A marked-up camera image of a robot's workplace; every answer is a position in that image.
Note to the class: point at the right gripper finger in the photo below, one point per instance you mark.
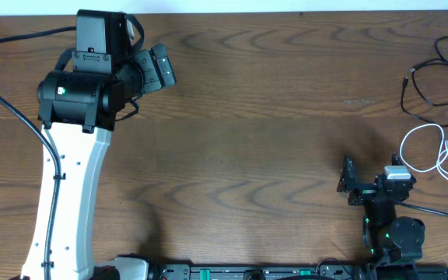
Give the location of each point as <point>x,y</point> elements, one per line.
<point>396,160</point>
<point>348,179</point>

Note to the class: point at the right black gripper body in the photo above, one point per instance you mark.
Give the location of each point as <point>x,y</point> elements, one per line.
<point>366,190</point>

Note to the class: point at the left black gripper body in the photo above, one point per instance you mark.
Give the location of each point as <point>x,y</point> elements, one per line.
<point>148,71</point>

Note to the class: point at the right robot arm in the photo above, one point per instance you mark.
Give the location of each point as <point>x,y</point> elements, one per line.
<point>393,240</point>

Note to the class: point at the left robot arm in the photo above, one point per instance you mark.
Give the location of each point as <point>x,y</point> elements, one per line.
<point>78,105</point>

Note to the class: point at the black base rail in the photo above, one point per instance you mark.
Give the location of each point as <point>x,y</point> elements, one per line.
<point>326,270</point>

